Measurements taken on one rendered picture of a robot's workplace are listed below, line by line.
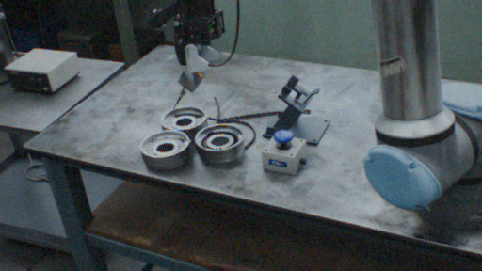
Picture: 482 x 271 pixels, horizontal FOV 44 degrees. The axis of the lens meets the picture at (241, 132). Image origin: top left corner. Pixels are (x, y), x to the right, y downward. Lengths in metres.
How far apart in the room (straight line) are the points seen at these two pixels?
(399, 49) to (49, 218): 1.62
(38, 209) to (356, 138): 1.33
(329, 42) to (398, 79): 2.08
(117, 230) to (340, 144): 0.61
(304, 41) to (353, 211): 1.93
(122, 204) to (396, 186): 0.89
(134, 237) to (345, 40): 1.70
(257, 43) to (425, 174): 2.27
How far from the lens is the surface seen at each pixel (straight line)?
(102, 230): 1.56
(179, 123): 1.39
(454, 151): 0.93
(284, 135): 1.19
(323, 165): 1.23
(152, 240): 1.49
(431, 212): 1.09
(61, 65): 1.98
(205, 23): 1.19
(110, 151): 1.37
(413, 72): 0.85
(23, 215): 2.29
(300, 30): 2.96
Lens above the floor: 1.51
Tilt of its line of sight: 32 degrees down
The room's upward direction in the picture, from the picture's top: 6 degrees counter-clockwise
